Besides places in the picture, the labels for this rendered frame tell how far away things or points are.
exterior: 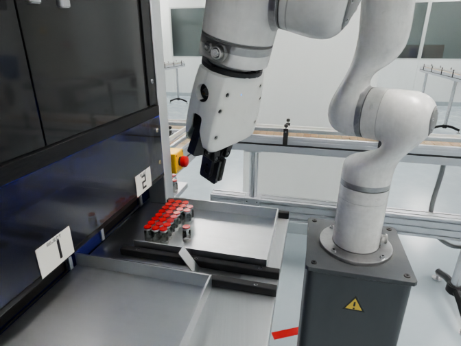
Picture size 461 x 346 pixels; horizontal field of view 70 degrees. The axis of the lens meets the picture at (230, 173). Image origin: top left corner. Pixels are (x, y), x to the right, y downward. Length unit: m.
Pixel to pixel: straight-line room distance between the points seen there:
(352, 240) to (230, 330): 0.41
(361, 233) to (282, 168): 1.58
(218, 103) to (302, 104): 1.93
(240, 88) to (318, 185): 2.09
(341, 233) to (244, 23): 0.67
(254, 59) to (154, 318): 0.52
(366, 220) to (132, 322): 0.58
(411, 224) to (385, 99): 1.25
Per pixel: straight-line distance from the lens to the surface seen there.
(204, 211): 1.05
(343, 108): 0.82
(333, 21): 0.34
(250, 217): 1.01
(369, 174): 0.83
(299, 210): 1.89
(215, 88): 0.38
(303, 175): 2.43
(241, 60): 0.37
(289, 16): 0.35
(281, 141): 1.72
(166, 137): 1.06
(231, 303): 0.73
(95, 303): 0.77
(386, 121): 0.79
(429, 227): 2.02
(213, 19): 0.38
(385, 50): 0.77
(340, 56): 2.27
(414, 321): 2.15
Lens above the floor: 1.38
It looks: 22 degrees down
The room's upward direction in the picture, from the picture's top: straight up
